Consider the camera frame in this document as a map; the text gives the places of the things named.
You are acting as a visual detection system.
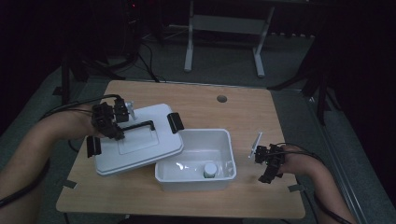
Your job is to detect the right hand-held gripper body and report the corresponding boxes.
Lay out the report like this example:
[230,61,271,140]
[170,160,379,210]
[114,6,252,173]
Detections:
[248,131,286,171]

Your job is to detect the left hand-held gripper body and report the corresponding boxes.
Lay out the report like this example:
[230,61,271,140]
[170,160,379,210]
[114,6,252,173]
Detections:
[91,96,138,133]

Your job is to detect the white box lid black handle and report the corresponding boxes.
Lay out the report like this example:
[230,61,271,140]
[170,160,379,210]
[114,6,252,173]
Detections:
[86,103,185,177]

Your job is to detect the small white-capped bottle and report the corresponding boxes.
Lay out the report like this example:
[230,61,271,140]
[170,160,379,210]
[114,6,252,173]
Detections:
[203,162,219,179]

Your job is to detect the white plastic storage box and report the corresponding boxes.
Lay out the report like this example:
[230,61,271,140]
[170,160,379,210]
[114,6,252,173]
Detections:
[154,128,237,193]

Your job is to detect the person's left hand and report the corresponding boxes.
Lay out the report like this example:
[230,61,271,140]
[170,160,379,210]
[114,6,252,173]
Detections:
[69,105,104,140]

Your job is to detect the person's right hand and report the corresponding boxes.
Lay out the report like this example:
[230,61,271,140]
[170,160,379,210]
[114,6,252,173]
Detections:
[278,145,313,175]

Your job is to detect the black floor stand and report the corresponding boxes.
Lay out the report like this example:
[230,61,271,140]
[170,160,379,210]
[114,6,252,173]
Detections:
[267,43,344,127]
[52,54,127,106]

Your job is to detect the right hand-held gripper cable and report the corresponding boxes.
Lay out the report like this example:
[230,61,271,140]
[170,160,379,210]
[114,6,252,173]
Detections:
[269,142,354,224]

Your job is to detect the hand-held gripper cable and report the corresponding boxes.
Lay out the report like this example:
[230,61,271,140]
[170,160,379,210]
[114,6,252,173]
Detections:
[0,93,125,209]
[269,142,354,224]

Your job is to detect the left hand-held gripper cable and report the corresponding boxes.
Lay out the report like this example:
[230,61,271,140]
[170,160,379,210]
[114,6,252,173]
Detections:
[0,93,125,209]

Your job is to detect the black floor cables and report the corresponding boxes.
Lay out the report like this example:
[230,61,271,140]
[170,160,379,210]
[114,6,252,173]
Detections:
[136,40,167,83]

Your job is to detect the white metal stand frame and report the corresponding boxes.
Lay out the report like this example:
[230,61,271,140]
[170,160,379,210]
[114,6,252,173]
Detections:
[183,0,276,78]

